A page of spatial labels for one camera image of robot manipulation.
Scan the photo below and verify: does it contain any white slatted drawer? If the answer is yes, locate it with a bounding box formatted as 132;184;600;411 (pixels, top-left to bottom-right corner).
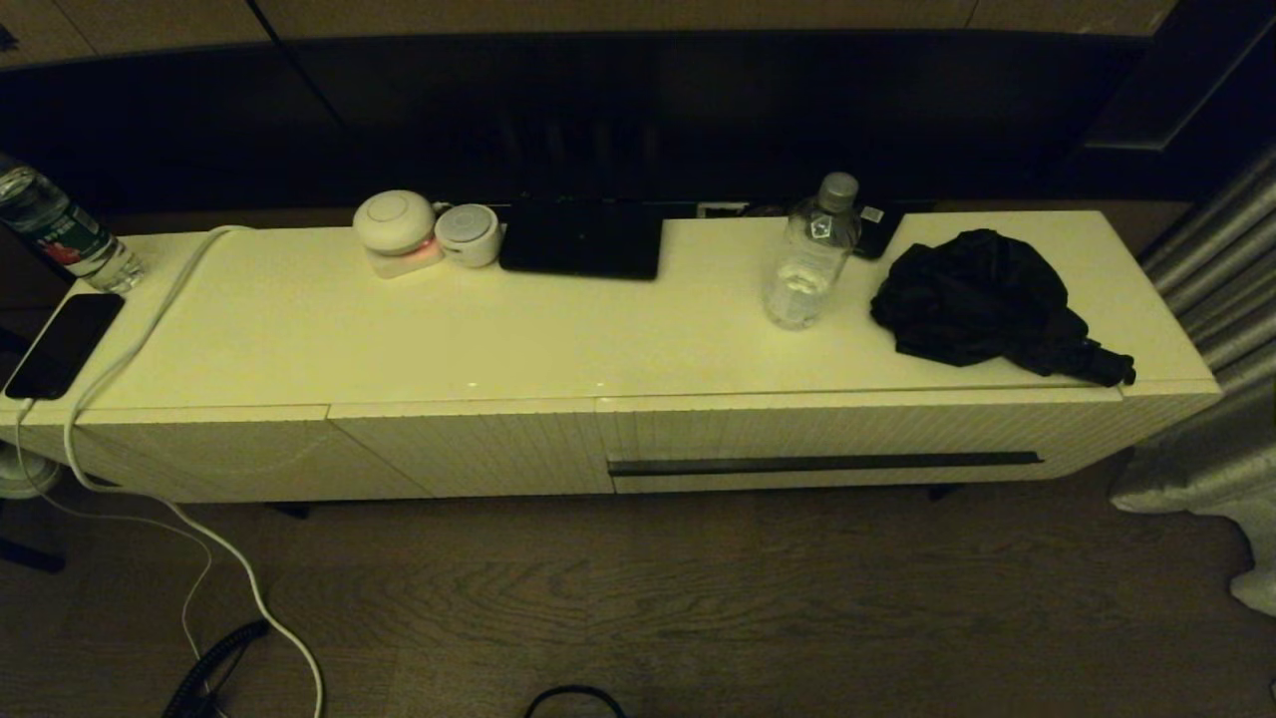
596;387;1127;497

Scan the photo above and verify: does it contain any dark long cabinet handle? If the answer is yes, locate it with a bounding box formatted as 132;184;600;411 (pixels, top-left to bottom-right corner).
607;452;1044;479

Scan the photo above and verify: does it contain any clear plastic water bottle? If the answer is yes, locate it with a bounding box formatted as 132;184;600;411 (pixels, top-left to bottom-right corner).
763;172;862;331

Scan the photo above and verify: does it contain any black cloth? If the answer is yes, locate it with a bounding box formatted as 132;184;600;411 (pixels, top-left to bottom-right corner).
869;229;1137;388

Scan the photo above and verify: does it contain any long white tv cabinet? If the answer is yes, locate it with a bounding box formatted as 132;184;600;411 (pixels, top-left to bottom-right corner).
0;209;1225;505

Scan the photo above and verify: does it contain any black flat box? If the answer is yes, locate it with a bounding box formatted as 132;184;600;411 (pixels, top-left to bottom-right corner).
498;194;666;283

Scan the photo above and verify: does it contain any small white round device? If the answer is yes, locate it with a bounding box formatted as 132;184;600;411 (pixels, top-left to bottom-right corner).
435;203;502;269

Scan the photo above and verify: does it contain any large black television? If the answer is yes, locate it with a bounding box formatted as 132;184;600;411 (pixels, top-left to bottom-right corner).
284;30;1157;210

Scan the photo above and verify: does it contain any small black labelled device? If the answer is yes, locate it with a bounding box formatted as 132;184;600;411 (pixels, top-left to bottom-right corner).
852;203;906;261

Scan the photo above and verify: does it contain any large white round device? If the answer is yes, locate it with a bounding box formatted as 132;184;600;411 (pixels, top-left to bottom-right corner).
352;189;445;280

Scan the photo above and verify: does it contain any black smartphone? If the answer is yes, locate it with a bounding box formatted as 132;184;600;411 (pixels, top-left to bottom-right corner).
3;292;126;402

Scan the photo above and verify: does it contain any water bottle green red label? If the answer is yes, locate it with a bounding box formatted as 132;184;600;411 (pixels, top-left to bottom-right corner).
0;155;148;297

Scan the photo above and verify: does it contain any grey curtain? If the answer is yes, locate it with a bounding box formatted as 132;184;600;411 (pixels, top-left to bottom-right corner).
1110;150;1276;520

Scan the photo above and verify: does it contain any white round floor object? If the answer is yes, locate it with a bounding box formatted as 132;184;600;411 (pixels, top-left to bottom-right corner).
0;444;51;505

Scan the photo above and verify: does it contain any black floor foot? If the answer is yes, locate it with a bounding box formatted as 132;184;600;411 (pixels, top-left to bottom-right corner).
0;538;67;575

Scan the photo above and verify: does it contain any white sheer curtain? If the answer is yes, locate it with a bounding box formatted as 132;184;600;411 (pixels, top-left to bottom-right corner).
1231;514;1276;619

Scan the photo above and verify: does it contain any black cable with plug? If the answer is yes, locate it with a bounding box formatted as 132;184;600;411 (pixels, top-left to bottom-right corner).
525;684;627;718

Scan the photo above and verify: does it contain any black coiled cable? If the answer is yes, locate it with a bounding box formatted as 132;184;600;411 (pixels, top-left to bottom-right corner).
162;620;272;718

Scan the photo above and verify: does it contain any thick white cable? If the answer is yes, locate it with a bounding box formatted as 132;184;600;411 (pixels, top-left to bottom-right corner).
62;224;327;718

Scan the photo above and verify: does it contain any thin white cable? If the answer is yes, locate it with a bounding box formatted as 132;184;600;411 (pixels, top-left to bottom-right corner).
10;399;215;664

